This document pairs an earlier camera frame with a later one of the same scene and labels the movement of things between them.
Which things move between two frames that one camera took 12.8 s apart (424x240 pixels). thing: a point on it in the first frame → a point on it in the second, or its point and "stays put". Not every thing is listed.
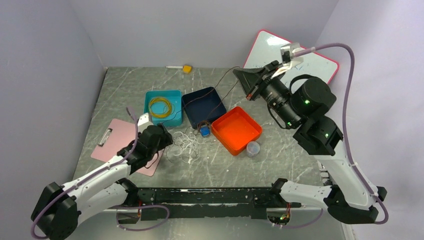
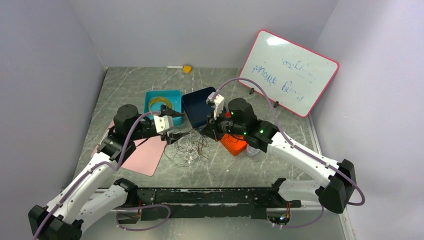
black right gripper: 250,78 → 211,130
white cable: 188,145 stays put
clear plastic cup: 253,149 stays put
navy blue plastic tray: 205,104 stays put
